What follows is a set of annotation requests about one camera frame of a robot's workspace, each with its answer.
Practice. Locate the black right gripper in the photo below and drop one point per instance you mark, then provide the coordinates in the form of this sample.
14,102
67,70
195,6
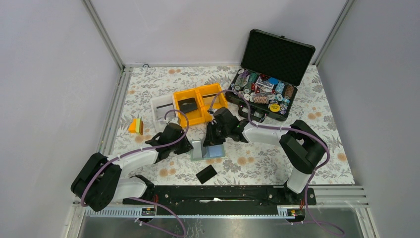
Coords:
210,139

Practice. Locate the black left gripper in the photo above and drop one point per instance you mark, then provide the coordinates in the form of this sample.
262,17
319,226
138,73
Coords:
186,147

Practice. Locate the yellow double storage bin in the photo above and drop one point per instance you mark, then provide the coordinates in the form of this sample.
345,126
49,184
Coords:
201,115

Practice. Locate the black credit card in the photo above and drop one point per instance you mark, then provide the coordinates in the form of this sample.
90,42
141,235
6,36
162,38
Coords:
206,174

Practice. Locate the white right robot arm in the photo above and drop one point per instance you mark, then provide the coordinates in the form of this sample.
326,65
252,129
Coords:
302,146

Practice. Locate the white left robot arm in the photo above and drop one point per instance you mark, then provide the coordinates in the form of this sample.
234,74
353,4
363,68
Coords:
104,179

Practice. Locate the dark card in bin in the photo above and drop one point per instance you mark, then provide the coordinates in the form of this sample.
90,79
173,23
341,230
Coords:
188,105

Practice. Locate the card in yellow bin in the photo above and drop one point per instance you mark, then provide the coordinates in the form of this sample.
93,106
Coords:
208,99

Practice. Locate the white storage bin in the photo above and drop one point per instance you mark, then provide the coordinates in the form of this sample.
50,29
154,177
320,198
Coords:
160,106

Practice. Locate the floral table mat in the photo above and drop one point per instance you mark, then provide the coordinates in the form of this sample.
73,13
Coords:
244,163

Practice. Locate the orange poker chip stack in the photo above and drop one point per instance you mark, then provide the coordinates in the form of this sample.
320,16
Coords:
260,99

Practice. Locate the yellow big blind chip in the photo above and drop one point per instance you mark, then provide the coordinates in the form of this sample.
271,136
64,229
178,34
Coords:
274,107

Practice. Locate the black poker chip case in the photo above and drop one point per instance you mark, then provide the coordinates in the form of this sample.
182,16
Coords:
271,65

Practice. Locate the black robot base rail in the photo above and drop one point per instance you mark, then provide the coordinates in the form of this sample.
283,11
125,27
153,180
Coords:
225,200

